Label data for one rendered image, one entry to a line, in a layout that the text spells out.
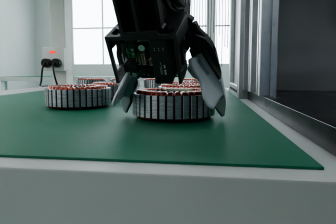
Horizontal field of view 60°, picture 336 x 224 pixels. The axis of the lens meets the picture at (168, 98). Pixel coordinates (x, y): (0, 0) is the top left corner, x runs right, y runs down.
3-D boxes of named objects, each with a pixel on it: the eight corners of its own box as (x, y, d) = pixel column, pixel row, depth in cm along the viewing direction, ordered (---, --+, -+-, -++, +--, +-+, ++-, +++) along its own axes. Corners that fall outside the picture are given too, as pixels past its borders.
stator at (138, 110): (209, 125, 33) (209, 93, 33) (118, 121, 36) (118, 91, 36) (218, 112, 44) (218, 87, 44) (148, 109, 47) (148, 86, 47)
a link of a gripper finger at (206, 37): (198, 91, 36) (153, 37, 33) (200, 84, 37) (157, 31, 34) (230, 74, 33) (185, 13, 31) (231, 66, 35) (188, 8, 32)
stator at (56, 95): (31, 109, 47) (30, 86, 47) (63, 102, 58) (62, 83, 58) (98, 110, 46) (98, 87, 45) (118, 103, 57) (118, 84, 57)
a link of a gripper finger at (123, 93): (93, 123, 37) (114, 69, 32) (111, 97, 42) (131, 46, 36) (115, 134, 38) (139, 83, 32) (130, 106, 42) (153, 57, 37)
